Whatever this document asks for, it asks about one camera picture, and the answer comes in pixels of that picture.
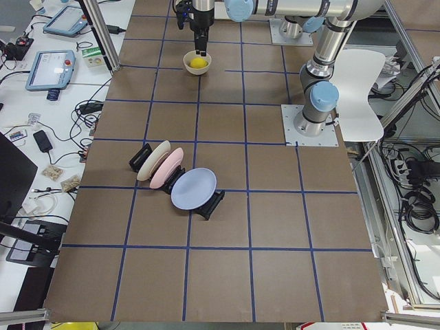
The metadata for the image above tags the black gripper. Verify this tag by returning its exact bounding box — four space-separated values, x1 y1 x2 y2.
175 0 214 57

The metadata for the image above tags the yellow lemon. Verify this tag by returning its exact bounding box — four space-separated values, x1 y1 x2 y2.
189 57 208 69

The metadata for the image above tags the white ceramic bowl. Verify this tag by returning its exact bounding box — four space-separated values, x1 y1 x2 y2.
183 50 212 76

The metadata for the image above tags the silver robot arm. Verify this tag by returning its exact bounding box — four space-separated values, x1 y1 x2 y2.
294 17 353 137
173 0 384 56

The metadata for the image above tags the black power adapter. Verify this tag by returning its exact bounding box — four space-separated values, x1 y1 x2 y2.
106 25 126 34

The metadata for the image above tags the cream plate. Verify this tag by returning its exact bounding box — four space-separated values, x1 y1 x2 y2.
137 140 171 182

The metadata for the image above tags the pink plate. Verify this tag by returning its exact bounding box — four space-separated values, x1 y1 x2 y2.
149 147 184 189

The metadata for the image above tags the green white box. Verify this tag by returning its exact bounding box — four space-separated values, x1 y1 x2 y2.
81 47 105 67

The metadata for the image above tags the black dish rack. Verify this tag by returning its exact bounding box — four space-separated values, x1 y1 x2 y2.
129 144 225 220

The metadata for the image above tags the blue teach pendant far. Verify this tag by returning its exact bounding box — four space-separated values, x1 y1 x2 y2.
43 5 88 37

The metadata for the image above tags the blue teach pendant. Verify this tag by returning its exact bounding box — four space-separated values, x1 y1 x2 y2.
25 50 76 91
43 5 88 37

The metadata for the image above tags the blue plate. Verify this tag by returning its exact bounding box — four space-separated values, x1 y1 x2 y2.
171 168 217 210

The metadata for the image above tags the blue teach pendant near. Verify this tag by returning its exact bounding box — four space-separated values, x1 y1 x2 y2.
25 50 76 91

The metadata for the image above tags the white chair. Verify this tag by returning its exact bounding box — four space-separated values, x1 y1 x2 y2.
330 49 385 142

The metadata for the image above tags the black smartphone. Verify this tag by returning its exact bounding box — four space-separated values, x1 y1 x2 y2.
33 130 53 153

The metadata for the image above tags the black monitor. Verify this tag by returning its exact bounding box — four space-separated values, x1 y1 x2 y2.
0 134 38 224

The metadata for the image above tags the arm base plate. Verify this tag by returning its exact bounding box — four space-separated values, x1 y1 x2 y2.
269 19 314 47
281 104 339 147

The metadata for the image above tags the aluminium frame post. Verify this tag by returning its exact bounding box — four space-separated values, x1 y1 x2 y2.
78 0 120 72

